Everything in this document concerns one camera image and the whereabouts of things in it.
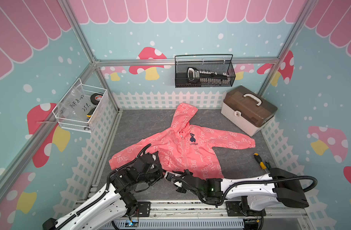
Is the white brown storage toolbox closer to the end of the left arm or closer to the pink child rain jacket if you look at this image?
the pink child rain jacket

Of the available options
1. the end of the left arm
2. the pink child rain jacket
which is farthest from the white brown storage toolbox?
the end of the left arm

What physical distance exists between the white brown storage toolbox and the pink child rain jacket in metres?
0.12

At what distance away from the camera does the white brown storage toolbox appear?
94cm

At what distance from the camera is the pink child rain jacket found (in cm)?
87
